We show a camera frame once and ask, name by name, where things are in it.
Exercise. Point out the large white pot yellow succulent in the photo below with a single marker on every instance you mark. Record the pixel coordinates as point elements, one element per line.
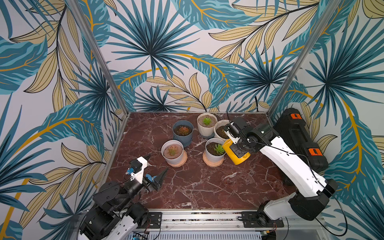
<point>219,130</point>

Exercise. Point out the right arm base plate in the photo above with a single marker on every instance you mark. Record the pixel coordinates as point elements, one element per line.
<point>259,220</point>

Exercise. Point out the aluminium front rail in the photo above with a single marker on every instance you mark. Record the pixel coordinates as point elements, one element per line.
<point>224,225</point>

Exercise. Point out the yellow plastic watering can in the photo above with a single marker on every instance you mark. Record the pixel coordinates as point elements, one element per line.
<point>234,152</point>

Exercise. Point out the white ribbed pot green succulent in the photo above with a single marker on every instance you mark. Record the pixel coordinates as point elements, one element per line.
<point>206,123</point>

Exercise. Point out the left aluminium frame post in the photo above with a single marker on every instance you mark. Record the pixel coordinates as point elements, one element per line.
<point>89,36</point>

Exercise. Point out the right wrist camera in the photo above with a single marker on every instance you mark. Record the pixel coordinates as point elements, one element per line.
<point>232,132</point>

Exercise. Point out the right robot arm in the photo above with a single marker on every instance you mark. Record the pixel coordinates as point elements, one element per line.
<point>313,191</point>

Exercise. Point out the blue pot red succulent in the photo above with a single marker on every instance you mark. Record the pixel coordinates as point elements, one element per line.
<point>183,132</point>

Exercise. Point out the aluminium frame post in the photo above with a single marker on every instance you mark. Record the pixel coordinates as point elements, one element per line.
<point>89,36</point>
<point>313,37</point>

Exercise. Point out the white pot pink succulent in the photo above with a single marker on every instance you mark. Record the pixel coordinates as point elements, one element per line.
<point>174,153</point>

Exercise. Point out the black tool case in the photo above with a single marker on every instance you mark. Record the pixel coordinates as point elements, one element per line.
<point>291,127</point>

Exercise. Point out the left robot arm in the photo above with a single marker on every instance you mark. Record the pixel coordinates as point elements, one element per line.
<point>117,213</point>

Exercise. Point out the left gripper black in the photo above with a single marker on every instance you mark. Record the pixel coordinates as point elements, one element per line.
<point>150,185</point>

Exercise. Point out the right aluminium frame post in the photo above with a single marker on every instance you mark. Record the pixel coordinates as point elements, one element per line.
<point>313,37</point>

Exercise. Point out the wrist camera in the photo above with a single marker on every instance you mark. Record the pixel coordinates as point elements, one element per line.
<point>136,170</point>
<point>232,132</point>

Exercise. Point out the small white pot green succulent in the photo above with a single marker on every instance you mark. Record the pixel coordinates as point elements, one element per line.
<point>214,153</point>

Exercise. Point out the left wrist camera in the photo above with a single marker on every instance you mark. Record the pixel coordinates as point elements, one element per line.
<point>136,170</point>

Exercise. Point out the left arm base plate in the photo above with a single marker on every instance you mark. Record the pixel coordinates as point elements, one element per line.
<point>154,221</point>

